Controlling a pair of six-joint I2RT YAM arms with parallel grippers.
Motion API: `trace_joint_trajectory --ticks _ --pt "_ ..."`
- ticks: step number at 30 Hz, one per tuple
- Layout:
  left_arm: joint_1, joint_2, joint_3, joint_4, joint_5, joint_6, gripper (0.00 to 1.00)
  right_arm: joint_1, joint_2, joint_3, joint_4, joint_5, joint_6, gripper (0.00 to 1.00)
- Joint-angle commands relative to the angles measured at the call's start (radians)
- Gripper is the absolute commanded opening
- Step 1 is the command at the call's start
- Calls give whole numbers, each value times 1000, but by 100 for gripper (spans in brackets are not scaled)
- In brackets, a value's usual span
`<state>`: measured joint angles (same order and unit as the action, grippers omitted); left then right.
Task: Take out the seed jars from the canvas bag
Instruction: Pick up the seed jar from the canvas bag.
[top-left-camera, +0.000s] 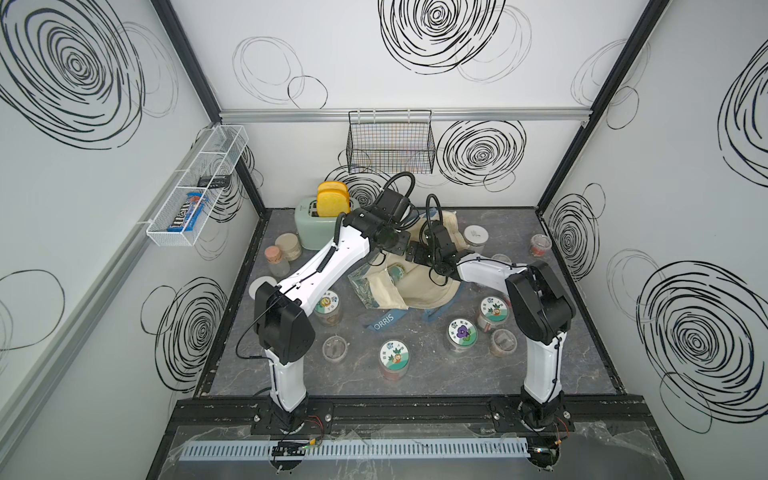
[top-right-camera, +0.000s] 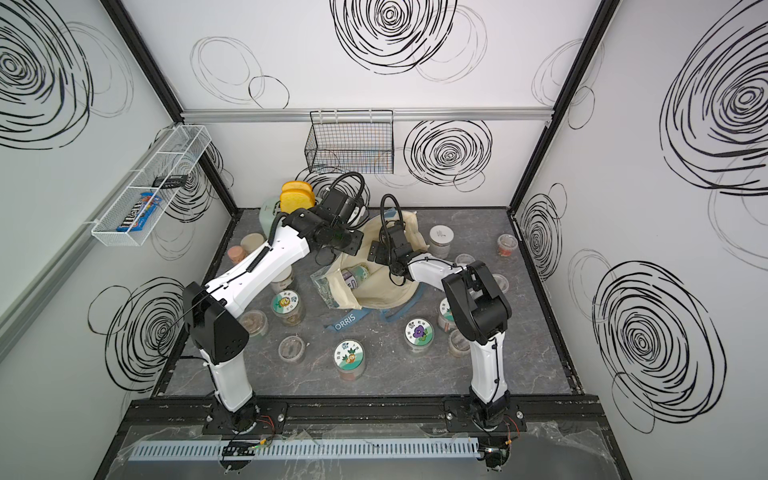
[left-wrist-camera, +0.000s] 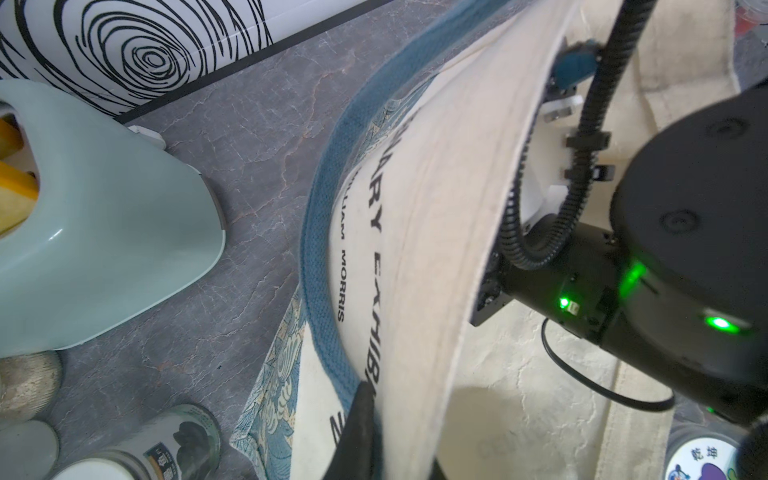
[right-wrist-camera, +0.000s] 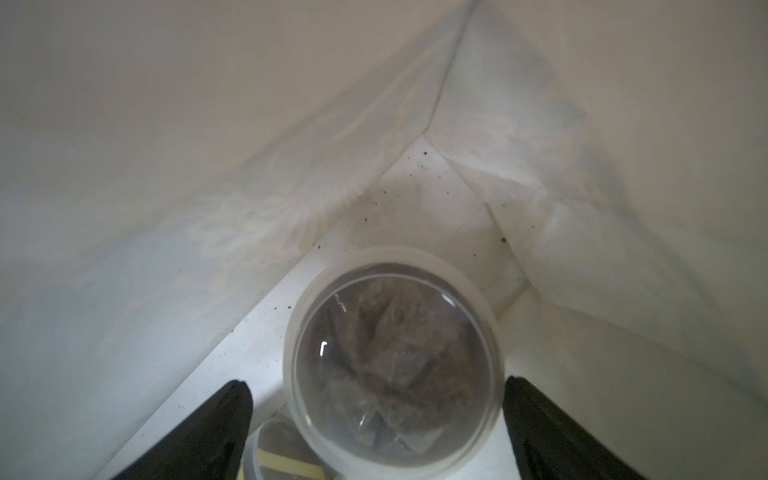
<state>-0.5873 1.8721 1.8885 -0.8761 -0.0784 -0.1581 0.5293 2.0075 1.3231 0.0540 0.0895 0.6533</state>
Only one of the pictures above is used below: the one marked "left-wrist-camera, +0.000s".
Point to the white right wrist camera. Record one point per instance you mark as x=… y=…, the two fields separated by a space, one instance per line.
x=545 y=186

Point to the beige lid jar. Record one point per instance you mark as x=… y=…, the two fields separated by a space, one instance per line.
x=29 y=384

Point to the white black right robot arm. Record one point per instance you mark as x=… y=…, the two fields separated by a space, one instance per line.
x=677 y=287

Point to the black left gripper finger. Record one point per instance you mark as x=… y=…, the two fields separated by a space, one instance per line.
x=353 y=458

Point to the dark panda label jar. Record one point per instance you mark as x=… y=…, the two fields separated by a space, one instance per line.
x=183 y=442

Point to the mint green toaster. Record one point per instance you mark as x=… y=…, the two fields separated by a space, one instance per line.
x=119 y=226

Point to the yellow toast slice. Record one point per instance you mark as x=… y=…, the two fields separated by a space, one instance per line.
x=11 y=140
x=19 y=194

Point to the yellow toast slice front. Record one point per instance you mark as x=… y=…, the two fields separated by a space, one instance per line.
x=19 y=194

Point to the purple flower label jar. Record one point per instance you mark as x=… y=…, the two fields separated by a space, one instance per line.
x=707 y=452

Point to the yellow toast slice back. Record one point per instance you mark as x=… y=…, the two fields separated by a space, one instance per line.
x=11 y=140

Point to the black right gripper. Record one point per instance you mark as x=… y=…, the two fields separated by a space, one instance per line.
x=577 y=290

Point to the cream canvas bag blue handles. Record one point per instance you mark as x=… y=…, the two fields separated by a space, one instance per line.
x=402 y=214

